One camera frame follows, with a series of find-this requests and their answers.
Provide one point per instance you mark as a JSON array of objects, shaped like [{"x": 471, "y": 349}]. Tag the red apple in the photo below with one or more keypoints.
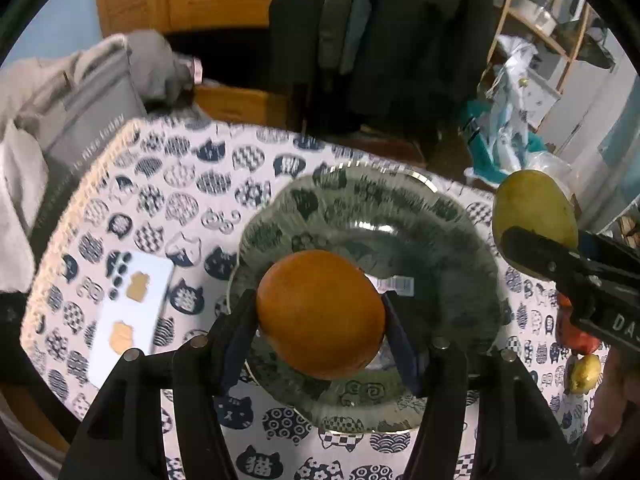
[{"x": 582, "y": 340}]

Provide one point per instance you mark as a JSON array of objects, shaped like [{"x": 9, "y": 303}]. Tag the cat print tablecloth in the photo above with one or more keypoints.
[{"x": 165, "y": 200}]

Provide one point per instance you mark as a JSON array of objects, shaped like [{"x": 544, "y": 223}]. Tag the black hanging coat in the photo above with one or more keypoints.
[{"x": 430, "y": 45}]

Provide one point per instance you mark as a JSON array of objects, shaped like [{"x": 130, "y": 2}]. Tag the white enamel pot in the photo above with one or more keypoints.
[{"x": 535, "y": 12}]

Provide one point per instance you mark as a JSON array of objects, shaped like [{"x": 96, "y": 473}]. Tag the white patterned cabinet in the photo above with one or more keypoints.
[{"x": 542, "y": 95}]

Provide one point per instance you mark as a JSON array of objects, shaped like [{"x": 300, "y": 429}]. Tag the clear plastic bag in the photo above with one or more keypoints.
[{"x": 552, "y": 167}]

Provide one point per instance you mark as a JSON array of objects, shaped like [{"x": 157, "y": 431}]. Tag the teal box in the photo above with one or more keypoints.
[{"x": 487, "y": 162}]

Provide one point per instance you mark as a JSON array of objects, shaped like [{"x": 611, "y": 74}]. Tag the person's right hand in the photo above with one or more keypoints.
[{"x": 607, "y": 410}]

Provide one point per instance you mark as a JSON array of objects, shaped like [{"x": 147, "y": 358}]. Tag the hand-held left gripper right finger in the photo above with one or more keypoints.
[{"x": 400, "y": 347}]

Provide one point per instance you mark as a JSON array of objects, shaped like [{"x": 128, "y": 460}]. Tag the yellow lemon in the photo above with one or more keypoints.
[{"x": 585, "y": 374}]

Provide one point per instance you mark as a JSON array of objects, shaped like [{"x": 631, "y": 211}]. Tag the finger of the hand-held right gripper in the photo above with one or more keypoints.
[
  {"x": 535, "y": 252},
  {"x": 595, "y": 249}
]

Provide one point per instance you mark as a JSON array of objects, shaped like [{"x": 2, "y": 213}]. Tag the light grey cloth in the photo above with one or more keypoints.
[{"x": 20, "y": 170}]

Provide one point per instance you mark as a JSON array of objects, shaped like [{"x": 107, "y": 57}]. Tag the grey hanging coat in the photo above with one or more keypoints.
[{"x": 335, "y": 15}]

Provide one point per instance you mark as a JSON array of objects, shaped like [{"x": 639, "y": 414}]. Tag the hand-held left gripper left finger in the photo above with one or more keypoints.
[{"x": 240, "y": 342}]

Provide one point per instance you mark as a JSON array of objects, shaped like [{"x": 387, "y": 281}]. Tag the dark cloth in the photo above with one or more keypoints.
[{"x": 587, "y": 45}]

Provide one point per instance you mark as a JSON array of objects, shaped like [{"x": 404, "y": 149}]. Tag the grey fabric bag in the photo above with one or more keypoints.
[{"x": 95, "y": 105}]

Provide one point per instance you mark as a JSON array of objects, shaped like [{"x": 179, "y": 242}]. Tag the white printed plastic bag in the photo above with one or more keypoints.
[{"x": 515, "y": 100}]

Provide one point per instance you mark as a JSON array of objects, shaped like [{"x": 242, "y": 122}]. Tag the green glass plate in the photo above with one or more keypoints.
[{"x": 400, "y": 240}]

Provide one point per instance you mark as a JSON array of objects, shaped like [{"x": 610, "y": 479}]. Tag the white card with gold stickers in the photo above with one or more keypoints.
[{"x": 150, "y": 280}]

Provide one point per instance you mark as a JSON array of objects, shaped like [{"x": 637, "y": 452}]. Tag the wooden shelf rack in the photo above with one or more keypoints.
[{"x": 505, "y": 15}]

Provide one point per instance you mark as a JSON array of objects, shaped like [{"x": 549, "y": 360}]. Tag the large orange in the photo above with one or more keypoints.
[{"x": 320, "y": 310}]

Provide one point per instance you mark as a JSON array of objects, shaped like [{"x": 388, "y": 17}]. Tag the yellow-green mango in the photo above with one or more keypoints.
[{"x": 535, "y": 205}]

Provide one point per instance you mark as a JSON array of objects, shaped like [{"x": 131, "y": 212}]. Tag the wooden drawer box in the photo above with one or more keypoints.
[{"x": 235, "y": 102}]

